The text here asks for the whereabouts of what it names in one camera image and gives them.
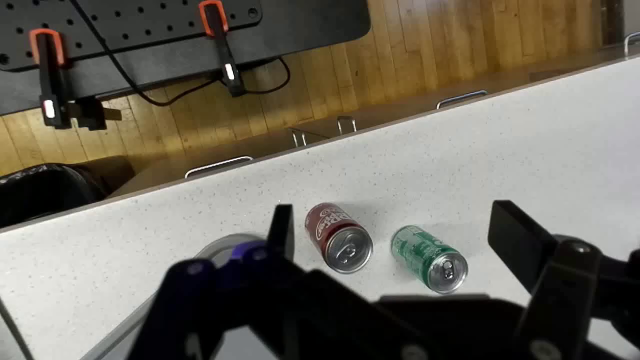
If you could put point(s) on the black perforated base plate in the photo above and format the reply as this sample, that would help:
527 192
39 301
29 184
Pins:
153 41

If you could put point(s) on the orange black clamp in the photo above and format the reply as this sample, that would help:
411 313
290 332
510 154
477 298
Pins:
49 73
220 46

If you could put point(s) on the black glossy bag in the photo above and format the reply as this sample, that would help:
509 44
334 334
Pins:
46 192

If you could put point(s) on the red soda can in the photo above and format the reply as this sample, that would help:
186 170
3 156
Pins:
332 233

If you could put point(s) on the wooden base cabinet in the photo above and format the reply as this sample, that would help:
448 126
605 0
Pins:
393 112

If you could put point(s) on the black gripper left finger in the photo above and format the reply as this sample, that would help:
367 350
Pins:
283 231

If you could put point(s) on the stainless steel double sink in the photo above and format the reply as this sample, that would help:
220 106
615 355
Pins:
5 340

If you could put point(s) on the green soda can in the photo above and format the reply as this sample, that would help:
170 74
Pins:
422 256

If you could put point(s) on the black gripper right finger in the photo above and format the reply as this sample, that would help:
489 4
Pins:
520 242

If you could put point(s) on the grey plastic tray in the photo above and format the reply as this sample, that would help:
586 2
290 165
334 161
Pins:
223 246

